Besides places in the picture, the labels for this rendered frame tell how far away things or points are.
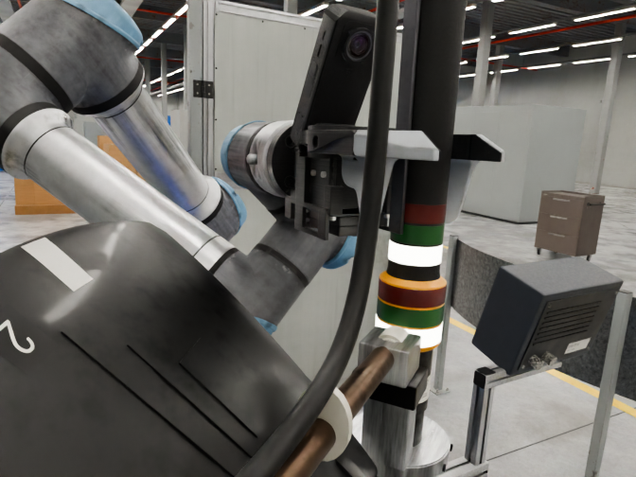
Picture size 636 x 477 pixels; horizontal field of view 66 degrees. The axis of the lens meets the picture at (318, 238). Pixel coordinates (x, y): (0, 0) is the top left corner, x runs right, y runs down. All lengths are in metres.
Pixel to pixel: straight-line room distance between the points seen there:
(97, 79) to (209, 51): 1.46
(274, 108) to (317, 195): 1.87
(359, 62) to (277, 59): 1.87
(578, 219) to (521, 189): 3.11
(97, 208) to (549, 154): 10.17
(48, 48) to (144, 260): 0.41
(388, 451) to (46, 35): 0.57
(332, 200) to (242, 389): 0.14
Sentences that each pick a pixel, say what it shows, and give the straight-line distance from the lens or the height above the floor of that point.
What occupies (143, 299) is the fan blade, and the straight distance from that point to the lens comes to 0.28.
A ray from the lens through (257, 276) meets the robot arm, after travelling 0.52.
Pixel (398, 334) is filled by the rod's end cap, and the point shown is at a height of 1.37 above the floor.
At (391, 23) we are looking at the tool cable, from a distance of 0.23.
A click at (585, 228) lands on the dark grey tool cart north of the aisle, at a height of 0.48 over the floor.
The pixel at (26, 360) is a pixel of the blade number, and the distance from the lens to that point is 0.23.
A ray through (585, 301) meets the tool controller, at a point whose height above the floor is 1.20.
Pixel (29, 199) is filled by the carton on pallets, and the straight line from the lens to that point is 9.50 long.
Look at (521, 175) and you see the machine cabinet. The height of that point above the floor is 0.94.
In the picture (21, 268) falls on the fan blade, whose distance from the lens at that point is 0.26.
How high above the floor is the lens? 1.49
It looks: 12 degrees down
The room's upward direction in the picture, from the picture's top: 3 degrees clockwise
